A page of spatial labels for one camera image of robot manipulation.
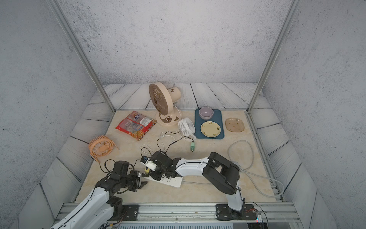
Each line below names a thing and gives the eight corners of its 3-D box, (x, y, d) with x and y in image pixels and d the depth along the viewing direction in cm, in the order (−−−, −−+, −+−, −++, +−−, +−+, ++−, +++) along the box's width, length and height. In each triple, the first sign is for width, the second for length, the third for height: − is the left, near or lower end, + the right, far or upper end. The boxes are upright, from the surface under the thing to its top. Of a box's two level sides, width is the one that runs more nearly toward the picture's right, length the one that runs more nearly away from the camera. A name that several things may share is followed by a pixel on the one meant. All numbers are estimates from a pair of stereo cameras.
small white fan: (179, 139, 104) (178, 129, 95) (179, 127, 111) (178, 117, 102) (195, 139, 104) (195, 129, 95) (194, 127, 111) (195, 117, 102)
